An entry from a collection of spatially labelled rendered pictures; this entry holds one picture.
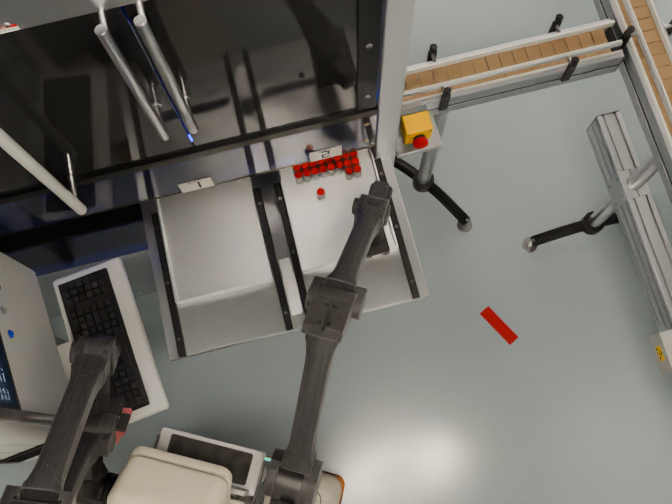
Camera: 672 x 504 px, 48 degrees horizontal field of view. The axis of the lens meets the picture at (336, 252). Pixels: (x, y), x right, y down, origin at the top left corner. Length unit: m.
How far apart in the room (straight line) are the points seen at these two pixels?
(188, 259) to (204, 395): 0.94
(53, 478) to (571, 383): 2.05
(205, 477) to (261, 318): 0.60
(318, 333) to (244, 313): 0.64
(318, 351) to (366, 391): 1.45
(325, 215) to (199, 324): 0.44
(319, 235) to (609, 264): 1.39
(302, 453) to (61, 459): 0.45
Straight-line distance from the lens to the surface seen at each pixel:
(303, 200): 2.07
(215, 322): 2.02
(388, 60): 1.61
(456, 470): 2.86
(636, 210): 2.56
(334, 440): 2.84
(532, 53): 2.25
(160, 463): 1.55
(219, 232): 2.07
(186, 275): 2.06
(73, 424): 1.43
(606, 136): 2.62
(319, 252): 2.02
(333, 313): 1.41
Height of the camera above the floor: 2.84
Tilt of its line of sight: 75 degrees down
